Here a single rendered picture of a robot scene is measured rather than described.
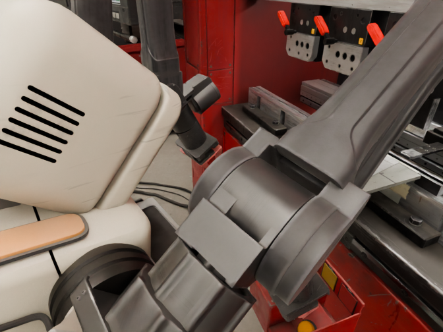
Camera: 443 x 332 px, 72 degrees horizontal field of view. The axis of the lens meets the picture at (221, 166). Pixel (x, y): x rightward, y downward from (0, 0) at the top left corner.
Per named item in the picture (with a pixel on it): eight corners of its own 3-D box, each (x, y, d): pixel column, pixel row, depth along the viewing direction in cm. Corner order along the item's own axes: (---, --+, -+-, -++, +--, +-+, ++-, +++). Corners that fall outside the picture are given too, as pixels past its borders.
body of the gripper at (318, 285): (331, 296, 58) (329, 273, 54) (284, 321, 56) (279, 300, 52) (310, 270, 63) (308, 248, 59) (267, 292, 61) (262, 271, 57)
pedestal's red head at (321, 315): (248, 300, 82) (252, 253, 73) (299, 283, 87) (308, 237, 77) (286, 377, 66) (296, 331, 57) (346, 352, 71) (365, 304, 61)
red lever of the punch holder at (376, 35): (368, 21, 70) (387, 55, 67) (382, 20, 71) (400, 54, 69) (363, 27, 72) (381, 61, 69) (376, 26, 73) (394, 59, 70)
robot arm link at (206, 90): (141, 81, 62) (160, 91, 56) (182, 49, 65) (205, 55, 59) (169, 123, 70) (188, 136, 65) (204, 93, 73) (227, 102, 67)
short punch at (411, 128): (385, 122, 80) (396, 87, 75) (391, 121, 81) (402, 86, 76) (420, 138, 72) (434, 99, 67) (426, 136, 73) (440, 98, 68)
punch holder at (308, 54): (285, 54, 109) (290, 2, 101) (304, 52, 112) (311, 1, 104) (310, 62, 98) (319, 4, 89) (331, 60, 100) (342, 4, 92)
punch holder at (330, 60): (320, 66, 94) (330, 6, 85) (342, 64, 96) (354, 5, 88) (356, 78, 82) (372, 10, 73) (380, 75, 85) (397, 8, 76)
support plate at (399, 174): (286, 165, 79) (286, 161, 78) (364, 147, 87) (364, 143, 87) (332, 205, 65) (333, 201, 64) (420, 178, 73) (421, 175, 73)
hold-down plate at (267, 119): (242, 110, 143) (242, 105, 142) (252, 109, 145) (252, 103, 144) (275, 136, 120) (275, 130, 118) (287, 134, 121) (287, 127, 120)
